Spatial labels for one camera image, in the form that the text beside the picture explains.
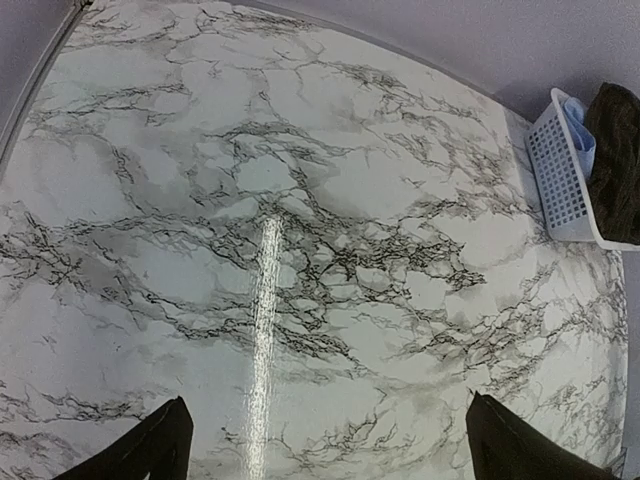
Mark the black pinstriped shirt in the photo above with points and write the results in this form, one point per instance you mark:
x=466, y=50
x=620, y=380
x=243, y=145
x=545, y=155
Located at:
x=613, y=120

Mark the light blue shirt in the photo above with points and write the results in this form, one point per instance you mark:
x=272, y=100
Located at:
x=584, y=142

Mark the white plastic laundry basket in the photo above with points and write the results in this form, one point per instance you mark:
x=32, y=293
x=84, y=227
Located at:
x=560, y=180

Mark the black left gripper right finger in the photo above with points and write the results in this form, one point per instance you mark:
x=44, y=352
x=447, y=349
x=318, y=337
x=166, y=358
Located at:
x=503, y=446

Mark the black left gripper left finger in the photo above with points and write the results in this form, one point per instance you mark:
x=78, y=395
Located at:
x=157, y=448

